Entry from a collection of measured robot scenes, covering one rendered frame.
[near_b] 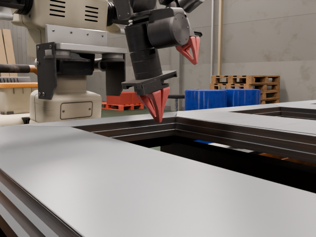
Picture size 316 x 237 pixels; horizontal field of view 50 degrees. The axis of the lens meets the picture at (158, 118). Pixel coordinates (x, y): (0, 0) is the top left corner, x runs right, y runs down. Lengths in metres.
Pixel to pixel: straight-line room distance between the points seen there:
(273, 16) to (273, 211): 8.04
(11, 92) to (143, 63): 0.78
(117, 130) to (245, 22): 7.94
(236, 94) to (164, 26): 3.77
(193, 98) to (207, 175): 3.71
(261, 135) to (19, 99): 0.97
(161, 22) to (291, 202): 0.44
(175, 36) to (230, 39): 8.10
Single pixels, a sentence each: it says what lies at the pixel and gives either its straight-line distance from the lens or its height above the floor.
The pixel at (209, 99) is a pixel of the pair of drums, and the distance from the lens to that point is 3.99.
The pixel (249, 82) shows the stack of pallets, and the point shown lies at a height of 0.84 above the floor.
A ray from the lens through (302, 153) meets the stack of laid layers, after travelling 0.59.
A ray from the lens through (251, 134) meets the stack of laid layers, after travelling 0.66.
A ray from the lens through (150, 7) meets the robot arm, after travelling 0.70.
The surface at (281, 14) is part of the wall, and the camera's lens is 8.19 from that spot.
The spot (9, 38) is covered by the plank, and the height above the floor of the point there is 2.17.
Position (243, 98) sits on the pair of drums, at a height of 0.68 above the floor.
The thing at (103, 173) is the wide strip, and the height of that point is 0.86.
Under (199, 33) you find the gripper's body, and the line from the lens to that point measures 1.09.
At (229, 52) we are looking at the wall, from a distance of 8.69.
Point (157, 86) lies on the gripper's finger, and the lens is 0.67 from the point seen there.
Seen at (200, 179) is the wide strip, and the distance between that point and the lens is 0.31.
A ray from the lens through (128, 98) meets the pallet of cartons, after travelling 9.95.
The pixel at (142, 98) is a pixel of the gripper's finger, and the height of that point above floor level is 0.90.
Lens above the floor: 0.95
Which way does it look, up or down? 7 degrees down
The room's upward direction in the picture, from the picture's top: straight up
